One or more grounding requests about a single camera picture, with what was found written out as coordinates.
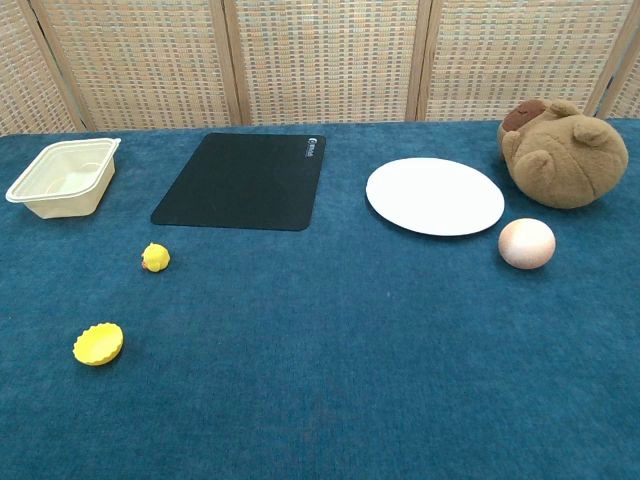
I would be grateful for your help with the small yellow chick toy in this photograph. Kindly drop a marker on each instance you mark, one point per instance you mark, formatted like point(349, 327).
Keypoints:
point(157, 257)

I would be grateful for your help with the yellow round plastic cup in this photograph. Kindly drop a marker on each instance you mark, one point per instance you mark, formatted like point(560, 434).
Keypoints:
point(97, 345)

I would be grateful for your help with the brown capybara plush toy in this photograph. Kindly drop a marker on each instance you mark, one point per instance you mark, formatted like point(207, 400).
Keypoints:
point(570, 160)

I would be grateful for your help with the black mouse pad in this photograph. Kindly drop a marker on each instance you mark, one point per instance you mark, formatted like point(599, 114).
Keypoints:
point(240, 185)

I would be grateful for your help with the blue table cloth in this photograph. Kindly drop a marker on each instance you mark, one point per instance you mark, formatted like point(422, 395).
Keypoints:
point(320, 350)

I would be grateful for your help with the white round plate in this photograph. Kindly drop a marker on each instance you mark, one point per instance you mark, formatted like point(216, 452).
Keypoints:
point(434, 196)

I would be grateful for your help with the pale pink ball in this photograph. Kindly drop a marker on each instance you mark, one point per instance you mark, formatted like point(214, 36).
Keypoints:
point(526, 244)

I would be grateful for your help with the cream plastic food container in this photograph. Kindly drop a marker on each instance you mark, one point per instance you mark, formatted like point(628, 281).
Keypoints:
point(60, 200)

